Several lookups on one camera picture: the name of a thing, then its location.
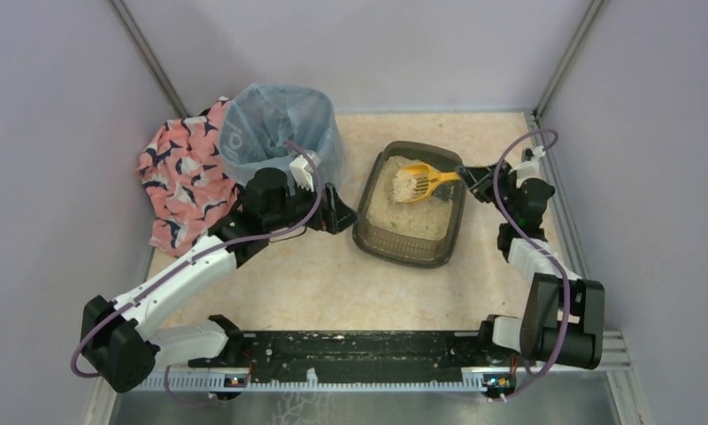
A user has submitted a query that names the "yellow plastic litter scoop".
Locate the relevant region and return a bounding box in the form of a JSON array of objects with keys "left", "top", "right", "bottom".
[{"left": 392, "top": 163, "right": 461, "bottom": 203}]

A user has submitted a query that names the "grey plastic litter box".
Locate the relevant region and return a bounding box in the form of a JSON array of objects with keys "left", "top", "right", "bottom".
[{"left": 352, "top": 141, "right": 466, "bottom": 268}]

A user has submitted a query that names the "blue plastic trash bag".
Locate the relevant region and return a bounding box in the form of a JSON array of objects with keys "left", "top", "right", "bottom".
[{"left": 218, "top": 84, "right": 345, "bottom": 186}]

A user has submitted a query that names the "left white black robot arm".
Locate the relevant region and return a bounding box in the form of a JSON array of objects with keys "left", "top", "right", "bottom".
[{"left": 79, "top": 168, "right": 359, "bottom": 393}]

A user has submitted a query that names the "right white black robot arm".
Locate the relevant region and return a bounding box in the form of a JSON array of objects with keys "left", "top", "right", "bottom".
[{"left": 456, "top": 162, "right": 605, "bottom": 369}]

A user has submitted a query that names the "pink patterned cloth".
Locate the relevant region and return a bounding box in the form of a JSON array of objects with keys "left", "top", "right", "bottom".
[{"left": 136, "top": 97, "right": 239, "bottom": 257}]

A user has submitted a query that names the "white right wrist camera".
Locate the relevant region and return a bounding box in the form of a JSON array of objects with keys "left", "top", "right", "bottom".
[{"left": 514, "top": 146, "right": 545, "bottom": 182}]

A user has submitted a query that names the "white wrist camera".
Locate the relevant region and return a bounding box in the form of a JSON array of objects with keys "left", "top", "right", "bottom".
[
  {"left": 289, "top": 154, "right": 316, "bottom": 192},
  {"left": 514, "top": 146, "right": 545, "bottom": 182}
]

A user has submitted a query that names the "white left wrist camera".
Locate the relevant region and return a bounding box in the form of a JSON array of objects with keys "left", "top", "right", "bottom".
[{"left": 289, "top": 154, "right": 316, "bottom": 192}]

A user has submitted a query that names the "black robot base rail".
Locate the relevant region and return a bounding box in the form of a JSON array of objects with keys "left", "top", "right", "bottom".
[{"left": 188, "top": 330, "right": 517, "bottom": 398}]

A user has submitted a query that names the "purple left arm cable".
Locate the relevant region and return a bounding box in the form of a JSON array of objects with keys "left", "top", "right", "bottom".
[{"left": 70, "top": 139, "right": 325, "bottom": 378}]

